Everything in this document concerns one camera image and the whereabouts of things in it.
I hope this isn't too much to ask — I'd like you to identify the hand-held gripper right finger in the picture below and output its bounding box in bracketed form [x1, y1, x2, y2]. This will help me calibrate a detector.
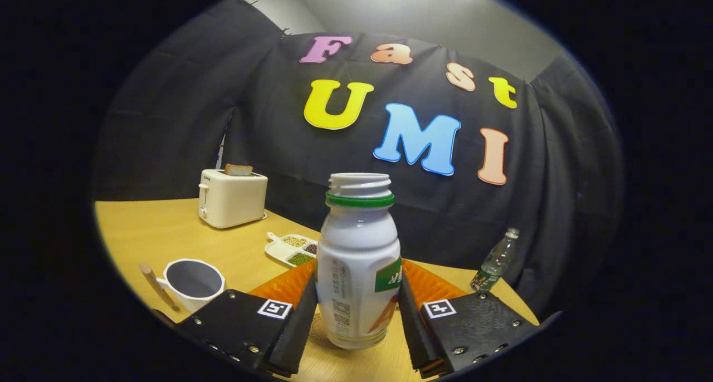
[398, 258, 541, 378]

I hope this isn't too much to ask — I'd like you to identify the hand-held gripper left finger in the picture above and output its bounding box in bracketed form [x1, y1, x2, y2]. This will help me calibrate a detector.
[167, 259, 319, 378]

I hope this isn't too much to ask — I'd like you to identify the round cork coaster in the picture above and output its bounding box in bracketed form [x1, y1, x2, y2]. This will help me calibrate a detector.
[310, 311, 340, 349]

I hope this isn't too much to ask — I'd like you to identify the white juice bottle green ring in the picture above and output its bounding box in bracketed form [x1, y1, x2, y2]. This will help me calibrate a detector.
[315, 173, 403, 350]

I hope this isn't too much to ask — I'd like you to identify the white cup with wooden handle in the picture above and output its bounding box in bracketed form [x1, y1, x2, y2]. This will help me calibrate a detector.
[139, 258, 226, 314]

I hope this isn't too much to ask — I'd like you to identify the clear plastic water bottle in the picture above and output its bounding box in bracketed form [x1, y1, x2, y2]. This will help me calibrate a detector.
[470, 228, 520, 292]

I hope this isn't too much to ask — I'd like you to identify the white divided dish of beans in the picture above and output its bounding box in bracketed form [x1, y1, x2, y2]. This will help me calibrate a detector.
[265, 233, 319, 268]

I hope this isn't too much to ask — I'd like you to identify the cream toaster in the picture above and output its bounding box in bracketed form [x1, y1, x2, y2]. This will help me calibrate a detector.
[198, 169, 268, 229]

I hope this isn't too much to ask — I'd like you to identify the wooden table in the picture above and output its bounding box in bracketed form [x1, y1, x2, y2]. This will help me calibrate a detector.
[95, 198, 540, 382]

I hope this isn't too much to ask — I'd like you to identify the black backdrop cloth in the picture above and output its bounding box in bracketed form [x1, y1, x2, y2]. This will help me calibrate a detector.
[92, 0, 624, 321]

